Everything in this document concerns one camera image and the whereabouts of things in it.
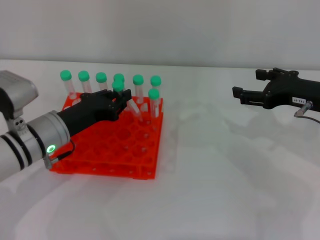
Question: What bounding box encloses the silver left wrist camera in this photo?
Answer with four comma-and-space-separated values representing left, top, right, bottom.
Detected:
0, 70, 40, 136

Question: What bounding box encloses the orange red test tube rack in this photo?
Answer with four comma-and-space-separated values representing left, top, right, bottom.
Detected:
49, 91, 165, 181

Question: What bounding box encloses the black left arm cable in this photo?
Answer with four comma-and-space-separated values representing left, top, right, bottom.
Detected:
44, 140, 76, 169

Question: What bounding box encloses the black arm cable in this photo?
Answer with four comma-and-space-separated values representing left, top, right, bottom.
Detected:
293, 100, 320, 124
44, 140, 76, 169

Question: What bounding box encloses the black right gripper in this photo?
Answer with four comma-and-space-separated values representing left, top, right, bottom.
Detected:
232, 67, 320, 114

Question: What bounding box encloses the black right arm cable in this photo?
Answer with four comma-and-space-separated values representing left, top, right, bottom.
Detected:
293, 100, 320, 124

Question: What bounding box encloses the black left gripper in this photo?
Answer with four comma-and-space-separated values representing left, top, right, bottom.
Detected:
56, 88, 133, 139

